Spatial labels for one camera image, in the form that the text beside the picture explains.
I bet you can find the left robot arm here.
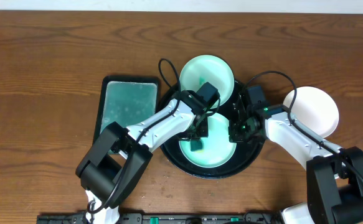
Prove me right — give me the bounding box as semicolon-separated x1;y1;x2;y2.
76;90;219;223

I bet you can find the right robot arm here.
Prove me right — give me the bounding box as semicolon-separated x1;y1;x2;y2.
229;105;363;223

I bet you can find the white plate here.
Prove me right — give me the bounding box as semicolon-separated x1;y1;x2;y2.
291;86;339;138

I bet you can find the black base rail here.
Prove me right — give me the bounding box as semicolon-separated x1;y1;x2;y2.
36;213;284;224

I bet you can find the black rectangular water tray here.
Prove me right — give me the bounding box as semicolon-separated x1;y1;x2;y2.
93;75;160;141

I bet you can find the black round tray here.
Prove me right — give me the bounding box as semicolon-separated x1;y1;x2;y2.
156;80;265;179

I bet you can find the mint plate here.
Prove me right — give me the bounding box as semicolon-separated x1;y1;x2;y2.
180;55;235;106
179;113;237;168

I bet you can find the green yellow sponge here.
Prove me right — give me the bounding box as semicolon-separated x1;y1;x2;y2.
190;139;204;152

